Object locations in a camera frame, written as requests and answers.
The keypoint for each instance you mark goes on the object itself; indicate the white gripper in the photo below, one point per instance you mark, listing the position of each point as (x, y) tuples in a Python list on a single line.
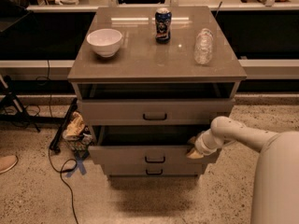
[(202, 146)]

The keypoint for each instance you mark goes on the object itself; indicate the grey drawer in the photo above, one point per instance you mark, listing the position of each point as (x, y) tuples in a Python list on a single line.
[(153, 111), (147, 145), (153, 169)]

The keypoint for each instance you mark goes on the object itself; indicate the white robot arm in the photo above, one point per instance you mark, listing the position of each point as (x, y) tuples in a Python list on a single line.
[(275, 197)]

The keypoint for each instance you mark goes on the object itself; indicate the grey drawer cabinet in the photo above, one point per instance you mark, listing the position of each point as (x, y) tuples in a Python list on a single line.
[(145, 69)]

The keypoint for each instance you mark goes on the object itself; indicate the clear plastic water bottle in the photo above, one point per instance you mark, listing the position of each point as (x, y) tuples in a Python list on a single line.
[(203, 48)]

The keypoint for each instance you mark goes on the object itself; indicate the crumpled snack bags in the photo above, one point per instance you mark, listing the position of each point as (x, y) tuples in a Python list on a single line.
[(77, 134)]

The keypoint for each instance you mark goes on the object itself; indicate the blue soda can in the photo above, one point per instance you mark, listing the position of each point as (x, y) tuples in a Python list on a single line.
[(163, 18)]

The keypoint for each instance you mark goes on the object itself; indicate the white ceramic bowl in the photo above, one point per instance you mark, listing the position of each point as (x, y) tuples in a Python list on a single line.
[(105, 42)]

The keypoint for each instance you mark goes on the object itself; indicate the black power strip bar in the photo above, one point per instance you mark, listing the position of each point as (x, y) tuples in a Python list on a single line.
[(54, 144)]

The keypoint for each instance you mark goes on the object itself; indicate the tan shoe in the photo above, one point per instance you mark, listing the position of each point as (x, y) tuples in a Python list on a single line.
[(7, 163)]

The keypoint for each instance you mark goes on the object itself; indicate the black tripod stand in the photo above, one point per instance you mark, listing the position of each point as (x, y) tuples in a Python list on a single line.
[(11, 99)]

